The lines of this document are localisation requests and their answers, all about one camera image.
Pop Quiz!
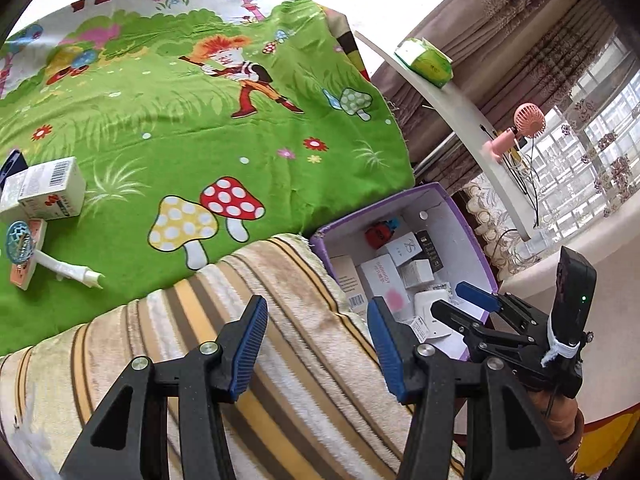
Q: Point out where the pink desk fan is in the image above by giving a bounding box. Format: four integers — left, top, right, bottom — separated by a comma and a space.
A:
481, 102, 547, 163

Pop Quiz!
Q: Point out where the small white square box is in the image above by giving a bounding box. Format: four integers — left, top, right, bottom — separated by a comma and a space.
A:
398, 259, 435, 290

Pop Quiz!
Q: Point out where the white box with barcode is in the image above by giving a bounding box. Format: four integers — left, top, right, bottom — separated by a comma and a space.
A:
17, 156, 87, 220

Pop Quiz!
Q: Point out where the green cartoon printed bedsheet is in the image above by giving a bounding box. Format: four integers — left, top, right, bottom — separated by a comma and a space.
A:
0, 0, 416, 356

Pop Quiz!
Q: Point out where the beige barcode box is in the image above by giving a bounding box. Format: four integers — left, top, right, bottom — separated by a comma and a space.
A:
328, 255, 372, 317

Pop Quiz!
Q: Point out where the red toy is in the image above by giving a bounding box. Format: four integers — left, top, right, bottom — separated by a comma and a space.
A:
364, 225, 396, 250

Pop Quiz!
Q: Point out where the white curved desk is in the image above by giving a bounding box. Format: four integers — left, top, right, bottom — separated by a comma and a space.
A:
354, 30, 553, 261

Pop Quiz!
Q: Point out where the orange and white box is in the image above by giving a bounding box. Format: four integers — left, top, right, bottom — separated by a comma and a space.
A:
9, 219, 48, 291

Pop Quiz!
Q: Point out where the person's right hand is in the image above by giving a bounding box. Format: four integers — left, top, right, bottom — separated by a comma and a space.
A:
527, 385, 584, 444

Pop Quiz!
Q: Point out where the white box with pink print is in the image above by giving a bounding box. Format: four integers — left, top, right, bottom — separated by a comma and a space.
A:
357, 254, 408, 306

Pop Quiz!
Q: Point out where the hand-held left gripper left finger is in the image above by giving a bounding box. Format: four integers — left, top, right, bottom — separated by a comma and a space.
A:
59, 295, 270, 480

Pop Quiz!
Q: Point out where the dark blue box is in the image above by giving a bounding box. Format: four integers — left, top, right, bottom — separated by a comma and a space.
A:
0, 148, 27, 188

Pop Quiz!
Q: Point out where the green tissue pack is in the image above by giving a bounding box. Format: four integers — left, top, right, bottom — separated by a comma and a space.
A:
394, 37, 455, 89

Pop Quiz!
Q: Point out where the white lace curtain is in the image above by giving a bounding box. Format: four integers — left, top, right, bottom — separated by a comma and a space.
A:
450, 30, 640, 281

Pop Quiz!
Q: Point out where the striped plush towel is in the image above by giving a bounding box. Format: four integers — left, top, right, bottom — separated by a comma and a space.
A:
0, 232, 471, 480

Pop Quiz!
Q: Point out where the white box with black logo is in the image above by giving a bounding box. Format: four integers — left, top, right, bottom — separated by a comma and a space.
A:
382, 232, 426, 267

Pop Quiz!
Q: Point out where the brown embroidered curtain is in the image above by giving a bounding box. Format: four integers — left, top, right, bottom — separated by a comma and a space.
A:
370, 0, 640, 196

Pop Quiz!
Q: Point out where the white plastic holder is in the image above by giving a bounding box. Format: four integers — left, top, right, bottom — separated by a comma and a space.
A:
412, 291, 453, 341

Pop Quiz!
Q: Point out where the purple cardboard storage box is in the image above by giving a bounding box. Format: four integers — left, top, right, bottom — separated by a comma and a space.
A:
310, 182, 501, 363

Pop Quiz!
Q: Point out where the yellow cloth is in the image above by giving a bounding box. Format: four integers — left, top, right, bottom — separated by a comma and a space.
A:
575, 405, 640, 478

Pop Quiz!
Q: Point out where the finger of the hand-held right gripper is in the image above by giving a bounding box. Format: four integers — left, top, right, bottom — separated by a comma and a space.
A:
431, 300, 532, 362
455, 281, 547, 339

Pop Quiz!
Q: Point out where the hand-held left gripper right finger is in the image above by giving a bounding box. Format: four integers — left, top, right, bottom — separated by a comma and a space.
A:
366, 296, 573, 480

